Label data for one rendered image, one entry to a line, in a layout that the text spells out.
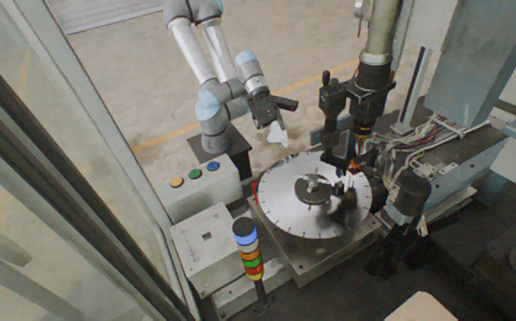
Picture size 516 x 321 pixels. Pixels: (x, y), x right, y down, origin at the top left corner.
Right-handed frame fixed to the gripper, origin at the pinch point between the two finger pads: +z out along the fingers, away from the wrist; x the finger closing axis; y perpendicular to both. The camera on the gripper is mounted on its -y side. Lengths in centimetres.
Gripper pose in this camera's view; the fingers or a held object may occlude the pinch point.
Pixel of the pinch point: (287, 143)
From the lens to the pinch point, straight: 96.4
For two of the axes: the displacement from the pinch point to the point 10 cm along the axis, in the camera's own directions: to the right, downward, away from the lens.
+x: 1.0, -2.5, -9.6
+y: -9.3, 3.3, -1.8
